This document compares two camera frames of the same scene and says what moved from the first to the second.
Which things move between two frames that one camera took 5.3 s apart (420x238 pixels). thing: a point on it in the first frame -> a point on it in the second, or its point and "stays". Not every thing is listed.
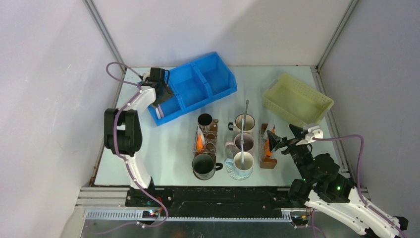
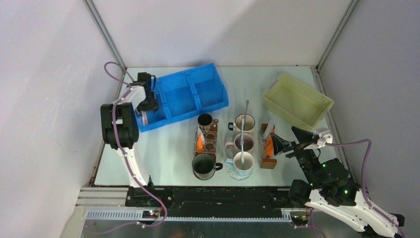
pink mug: x=248 y=142 stays
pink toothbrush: x=162 y=114 -> x=145 y=119
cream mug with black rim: x=249 y=123 stays
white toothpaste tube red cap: x=199 y=131 stays
